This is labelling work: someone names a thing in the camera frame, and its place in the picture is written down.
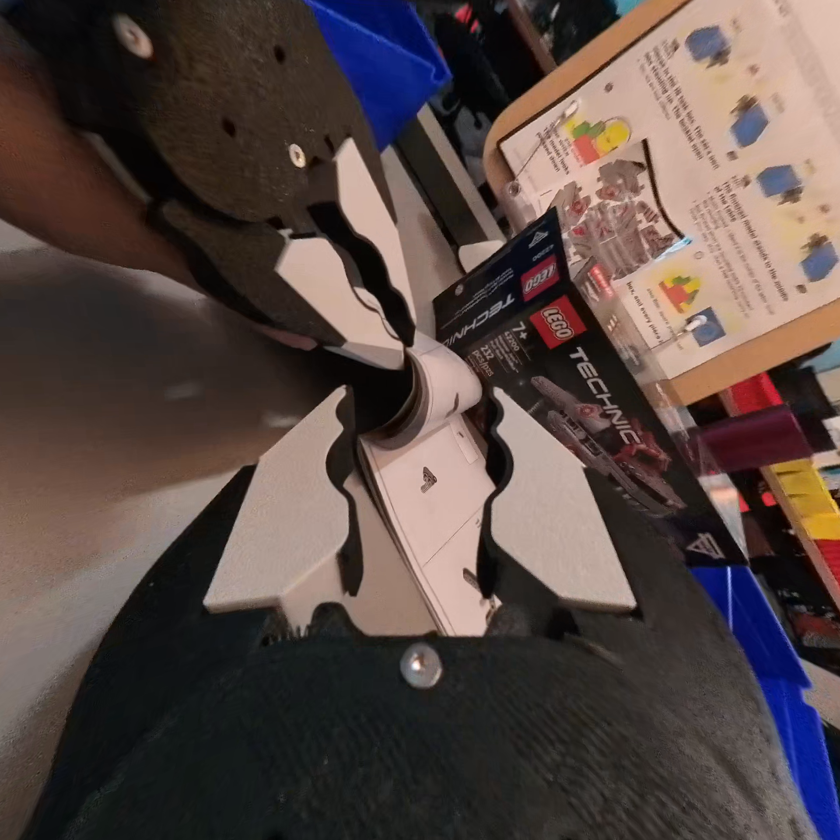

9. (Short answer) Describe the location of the black desk rail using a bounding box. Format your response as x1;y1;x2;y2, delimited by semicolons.
394;112;508;263

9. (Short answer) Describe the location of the yellow plastic bin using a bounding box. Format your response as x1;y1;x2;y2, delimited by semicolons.
774;459;840;549

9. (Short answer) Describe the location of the grey desk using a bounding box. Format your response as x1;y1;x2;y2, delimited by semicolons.
0;105;506;749

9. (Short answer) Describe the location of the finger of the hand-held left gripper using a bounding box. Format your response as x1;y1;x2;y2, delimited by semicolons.
308;134;418;349
276;236;406;372

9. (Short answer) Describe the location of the cardboard instruction board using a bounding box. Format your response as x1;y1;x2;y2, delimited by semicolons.
482;0;840;404

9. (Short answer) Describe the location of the person's left hand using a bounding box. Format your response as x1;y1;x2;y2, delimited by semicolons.
0;26;204;290

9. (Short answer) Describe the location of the black toy set box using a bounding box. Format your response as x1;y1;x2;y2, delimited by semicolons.
433;206;749;568

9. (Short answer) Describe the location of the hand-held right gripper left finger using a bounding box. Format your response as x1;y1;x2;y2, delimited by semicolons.
203;386;366;634

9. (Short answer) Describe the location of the dark red plastic bin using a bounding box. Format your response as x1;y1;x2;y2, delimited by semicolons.
689;406;815;475

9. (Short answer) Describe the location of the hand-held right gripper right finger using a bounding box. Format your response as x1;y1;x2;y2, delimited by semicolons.
475;386;639;621

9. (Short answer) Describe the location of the blue plastic bin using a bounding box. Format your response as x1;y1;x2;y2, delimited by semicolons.
689;564;840;840
305;0;454;152

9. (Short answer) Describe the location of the white instruction booklet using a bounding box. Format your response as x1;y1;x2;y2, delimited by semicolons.
357;335;501;637

